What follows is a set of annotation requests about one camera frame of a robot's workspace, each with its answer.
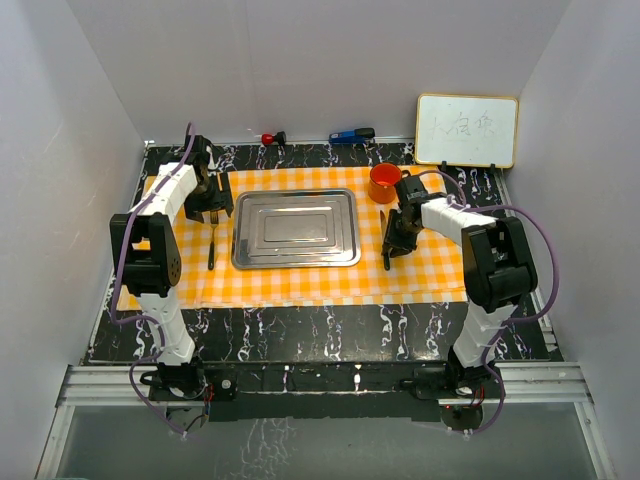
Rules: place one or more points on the red black knob tool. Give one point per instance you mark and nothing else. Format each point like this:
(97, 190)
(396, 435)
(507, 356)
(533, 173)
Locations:
(279, 138)

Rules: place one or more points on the yellow checkered tablecloth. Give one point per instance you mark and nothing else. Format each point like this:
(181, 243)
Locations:
(432, 273)

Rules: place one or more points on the small whiteboard yellow frame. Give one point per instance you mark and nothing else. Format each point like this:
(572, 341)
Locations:
(468, 131)

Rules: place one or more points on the orange translucent cup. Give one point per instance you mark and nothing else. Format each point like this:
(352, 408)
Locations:
(382, 180)

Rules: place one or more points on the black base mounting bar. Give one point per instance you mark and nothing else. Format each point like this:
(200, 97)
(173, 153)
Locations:
(225, 380)

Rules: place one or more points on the blue marker pen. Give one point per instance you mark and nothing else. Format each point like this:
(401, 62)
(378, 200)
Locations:
(352, 137)

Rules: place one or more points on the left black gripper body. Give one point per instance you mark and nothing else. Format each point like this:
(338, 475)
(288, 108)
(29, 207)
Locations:
(211, 195)

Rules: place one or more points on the aluminium frame rail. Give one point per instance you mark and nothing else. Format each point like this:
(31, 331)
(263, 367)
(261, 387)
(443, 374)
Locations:
(100, 390)

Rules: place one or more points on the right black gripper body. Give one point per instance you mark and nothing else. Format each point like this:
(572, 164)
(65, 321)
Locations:
(400, 236)

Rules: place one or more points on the silver fork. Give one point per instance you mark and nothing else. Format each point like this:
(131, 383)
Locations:
(214, 222)

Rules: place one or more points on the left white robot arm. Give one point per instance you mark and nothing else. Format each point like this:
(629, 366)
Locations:
(148, 264)

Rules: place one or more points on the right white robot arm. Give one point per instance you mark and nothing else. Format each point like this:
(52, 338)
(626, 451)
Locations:
(498, 273)

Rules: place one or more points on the silver metal tray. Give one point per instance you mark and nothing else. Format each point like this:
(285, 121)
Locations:
(295, 229)

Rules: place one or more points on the black handled table knife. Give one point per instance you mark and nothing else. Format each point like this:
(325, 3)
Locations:
(384, 248)

